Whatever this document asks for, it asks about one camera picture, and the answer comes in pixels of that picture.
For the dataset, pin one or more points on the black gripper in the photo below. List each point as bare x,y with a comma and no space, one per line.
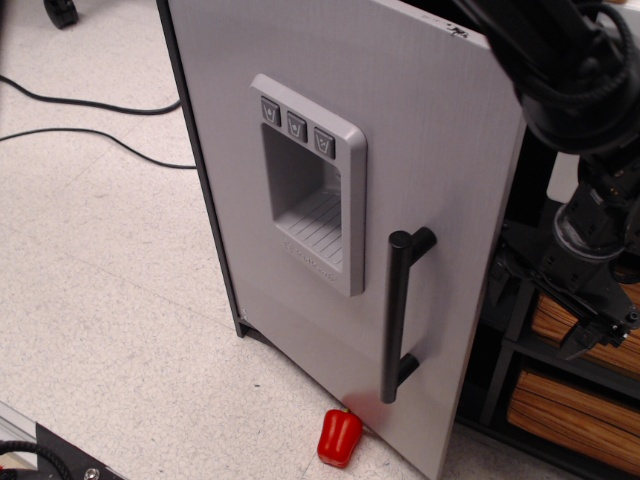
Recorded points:
605,314

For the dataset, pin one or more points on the black bar door handle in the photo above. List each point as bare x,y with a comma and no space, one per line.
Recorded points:
404,249

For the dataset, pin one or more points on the grey toy fridge door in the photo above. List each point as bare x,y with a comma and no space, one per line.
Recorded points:
425,125

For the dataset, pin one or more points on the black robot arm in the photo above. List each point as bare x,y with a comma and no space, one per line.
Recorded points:
574,67

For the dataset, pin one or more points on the dark fridge cabinet body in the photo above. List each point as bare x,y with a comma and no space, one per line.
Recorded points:
525,190

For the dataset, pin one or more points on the upper woven storage basket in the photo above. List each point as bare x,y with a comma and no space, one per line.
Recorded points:
552,322

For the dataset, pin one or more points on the woven storage basket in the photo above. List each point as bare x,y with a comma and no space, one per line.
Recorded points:
552,322
578,419

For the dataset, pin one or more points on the dark grey shelf unit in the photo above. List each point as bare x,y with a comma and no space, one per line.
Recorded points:
519,348

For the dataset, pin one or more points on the white countertop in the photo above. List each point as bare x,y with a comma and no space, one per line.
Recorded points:
564,178

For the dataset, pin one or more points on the lower woven storage basket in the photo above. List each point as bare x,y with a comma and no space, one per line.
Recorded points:
578,419

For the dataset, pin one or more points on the red bell pepper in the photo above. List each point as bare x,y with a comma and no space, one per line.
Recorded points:
341,433

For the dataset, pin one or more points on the grey water dispenser panel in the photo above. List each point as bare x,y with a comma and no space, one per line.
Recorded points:
316,172

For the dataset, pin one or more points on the black caster wheel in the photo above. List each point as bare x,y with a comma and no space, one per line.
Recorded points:
62,13

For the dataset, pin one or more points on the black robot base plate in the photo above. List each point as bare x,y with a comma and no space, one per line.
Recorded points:
80,464

